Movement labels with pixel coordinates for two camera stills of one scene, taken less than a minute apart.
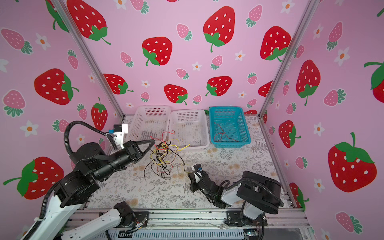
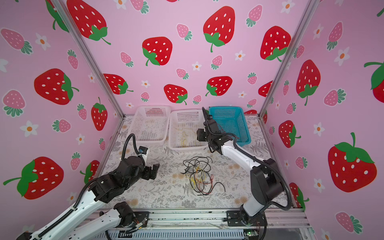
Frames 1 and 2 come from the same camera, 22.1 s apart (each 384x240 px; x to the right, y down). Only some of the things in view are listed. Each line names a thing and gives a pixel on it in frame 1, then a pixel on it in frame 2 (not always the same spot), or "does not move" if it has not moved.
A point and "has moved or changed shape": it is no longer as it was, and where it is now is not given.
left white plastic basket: x=149 y=122 does not move
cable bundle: x=163 y=155 has moved or changed shape
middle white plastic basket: x=188 y=128 does not move
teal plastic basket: x=228 y=127 does not move
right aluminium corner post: x=311 y=7 does not move
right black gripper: x=194 y=178 to x=200 y=133
